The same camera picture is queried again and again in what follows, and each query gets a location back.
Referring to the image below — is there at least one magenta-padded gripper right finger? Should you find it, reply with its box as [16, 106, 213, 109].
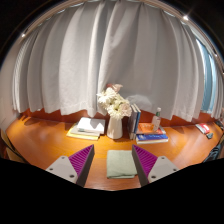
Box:
[131, 144, 181, 187]

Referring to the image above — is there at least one light green towel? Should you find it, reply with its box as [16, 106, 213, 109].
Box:
[106, 149, 138, 180]

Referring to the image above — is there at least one white ceramic vase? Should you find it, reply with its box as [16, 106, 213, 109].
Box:
[106, 115, 124, 140]

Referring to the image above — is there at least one upright dark grey book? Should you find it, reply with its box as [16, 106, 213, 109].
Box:
[127, 104, 138, 140]

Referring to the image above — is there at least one blue flat book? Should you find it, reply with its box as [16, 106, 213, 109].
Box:
[135, 133, 169, 142]

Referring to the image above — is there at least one orange flat book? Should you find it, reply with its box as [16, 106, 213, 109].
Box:
[136, 122, 167, 135]

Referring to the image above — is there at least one clear plastic bottle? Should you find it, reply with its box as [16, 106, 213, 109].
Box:
[151, 106, 162, 133]

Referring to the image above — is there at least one white curtain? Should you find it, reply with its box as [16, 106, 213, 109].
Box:
[11, 0, 224, 123]

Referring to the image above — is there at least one white flower bouquet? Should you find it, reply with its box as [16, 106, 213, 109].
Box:
[96, 83, 133, 121]

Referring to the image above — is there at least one black garment on chair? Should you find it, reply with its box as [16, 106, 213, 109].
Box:
[203, 138, 224, 163]

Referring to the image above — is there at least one red and white packet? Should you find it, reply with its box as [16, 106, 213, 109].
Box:
[195, 123, 211, 135]

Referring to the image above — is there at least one upright blue book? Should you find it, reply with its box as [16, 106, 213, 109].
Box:
[132, 103, 142, 140]

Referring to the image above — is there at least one window pane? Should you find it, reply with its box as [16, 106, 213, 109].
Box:
[199, 39, 218, 114]

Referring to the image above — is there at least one white book under blue book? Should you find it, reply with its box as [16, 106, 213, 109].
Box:
[135, 139, 170, 145]

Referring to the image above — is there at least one yellow flat book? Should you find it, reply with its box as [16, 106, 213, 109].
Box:
[66, 128, 100, 141]

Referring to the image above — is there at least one grey-green flat book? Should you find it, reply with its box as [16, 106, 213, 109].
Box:
[69, 123, 101, 138]

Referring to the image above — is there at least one thick white book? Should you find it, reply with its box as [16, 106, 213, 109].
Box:
[76, 116, 106, 135]

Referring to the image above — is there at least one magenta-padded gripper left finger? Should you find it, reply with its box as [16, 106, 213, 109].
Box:
[45, 143, 96, 188]

